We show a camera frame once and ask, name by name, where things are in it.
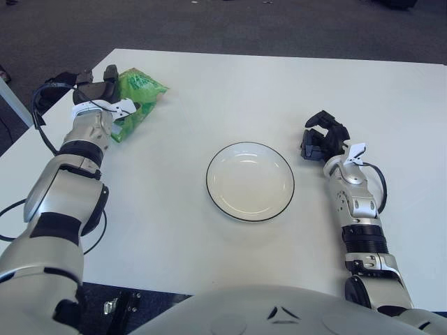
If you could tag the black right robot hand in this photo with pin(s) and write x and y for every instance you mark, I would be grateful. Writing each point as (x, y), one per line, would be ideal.
(331, 137)

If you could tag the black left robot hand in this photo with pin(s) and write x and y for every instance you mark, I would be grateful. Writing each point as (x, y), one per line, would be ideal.
(96, 91)

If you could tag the green snack bag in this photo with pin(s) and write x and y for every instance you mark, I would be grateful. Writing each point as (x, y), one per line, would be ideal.
(143, 87)

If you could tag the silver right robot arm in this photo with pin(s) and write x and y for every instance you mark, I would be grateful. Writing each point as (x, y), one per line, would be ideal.
(363, 206)

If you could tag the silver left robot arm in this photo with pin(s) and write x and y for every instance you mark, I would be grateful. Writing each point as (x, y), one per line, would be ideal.
(52, 188)

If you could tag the white plate black rim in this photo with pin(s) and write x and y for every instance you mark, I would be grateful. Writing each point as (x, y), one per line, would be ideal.
(249, 181)

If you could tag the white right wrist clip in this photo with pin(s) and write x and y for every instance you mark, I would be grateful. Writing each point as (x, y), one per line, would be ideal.
(356, 150)

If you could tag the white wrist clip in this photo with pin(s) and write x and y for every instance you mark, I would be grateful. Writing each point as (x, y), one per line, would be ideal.
(124, 106)
(356, 150)

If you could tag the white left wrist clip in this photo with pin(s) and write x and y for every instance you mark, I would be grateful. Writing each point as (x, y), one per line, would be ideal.
(124, 106)

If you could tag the black bag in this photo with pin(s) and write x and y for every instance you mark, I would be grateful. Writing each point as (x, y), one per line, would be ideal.
(59, 78)

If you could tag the white table leg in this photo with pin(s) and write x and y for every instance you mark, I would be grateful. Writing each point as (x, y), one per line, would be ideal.
(14, 104)

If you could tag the dark object with red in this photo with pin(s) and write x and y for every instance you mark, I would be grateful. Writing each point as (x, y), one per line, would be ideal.
(4, 74)

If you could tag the large dark floor object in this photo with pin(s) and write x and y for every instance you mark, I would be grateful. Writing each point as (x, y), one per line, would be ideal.
(394, 3)

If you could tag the grey robot torso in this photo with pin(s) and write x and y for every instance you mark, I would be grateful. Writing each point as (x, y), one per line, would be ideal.
(244, 310)

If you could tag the black metal stand bracket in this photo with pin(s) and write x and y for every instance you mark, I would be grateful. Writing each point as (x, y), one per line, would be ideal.
(125, 303)

